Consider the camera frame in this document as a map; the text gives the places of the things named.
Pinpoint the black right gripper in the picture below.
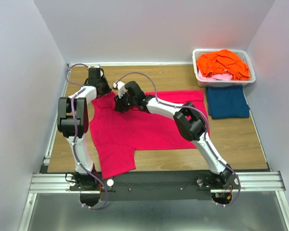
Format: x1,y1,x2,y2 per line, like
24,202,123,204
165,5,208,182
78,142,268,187
113,90,136,114

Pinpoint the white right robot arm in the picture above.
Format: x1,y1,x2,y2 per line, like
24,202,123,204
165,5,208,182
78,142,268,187
114,92,241,190

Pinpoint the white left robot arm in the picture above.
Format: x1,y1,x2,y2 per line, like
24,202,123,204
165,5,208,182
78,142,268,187
57,76,111,190

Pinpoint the white plastic laundry basket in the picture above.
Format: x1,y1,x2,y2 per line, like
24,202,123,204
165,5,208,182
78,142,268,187
192,49,256,87

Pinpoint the light pink t shirt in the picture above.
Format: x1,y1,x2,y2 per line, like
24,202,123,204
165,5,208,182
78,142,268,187
198,71,233,81

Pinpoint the folded blue t shirt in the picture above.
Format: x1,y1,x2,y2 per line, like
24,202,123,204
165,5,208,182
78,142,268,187
206,86,250,119

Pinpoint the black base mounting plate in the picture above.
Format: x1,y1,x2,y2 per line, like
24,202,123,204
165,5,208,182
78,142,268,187
66,171,238,205

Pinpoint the orange t shirt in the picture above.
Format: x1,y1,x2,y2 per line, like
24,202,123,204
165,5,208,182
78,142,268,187
196,49,250,81

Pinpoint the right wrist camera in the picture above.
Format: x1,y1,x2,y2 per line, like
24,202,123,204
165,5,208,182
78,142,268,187
113,81,145,99

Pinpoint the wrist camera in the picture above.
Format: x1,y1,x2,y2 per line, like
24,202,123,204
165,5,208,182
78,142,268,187
87,64,104,79
113,81,145,99

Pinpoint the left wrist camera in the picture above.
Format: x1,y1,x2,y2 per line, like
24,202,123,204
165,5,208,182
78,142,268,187
87,64,104,79

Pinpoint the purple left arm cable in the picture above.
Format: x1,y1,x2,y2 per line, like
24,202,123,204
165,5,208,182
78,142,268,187
65,63,109,210

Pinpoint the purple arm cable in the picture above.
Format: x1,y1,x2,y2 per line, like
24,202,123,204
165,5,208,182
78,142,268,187
114,72,242,207
65,63,109,210

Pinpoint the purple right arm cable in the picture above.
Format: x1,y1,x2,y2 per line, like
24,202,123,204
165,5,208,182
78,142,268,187
114,72,242,207

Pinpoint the aluminium front frame rail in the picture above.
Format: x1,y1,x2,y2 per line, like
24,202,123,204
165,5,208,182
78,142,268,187
29,172,286,193

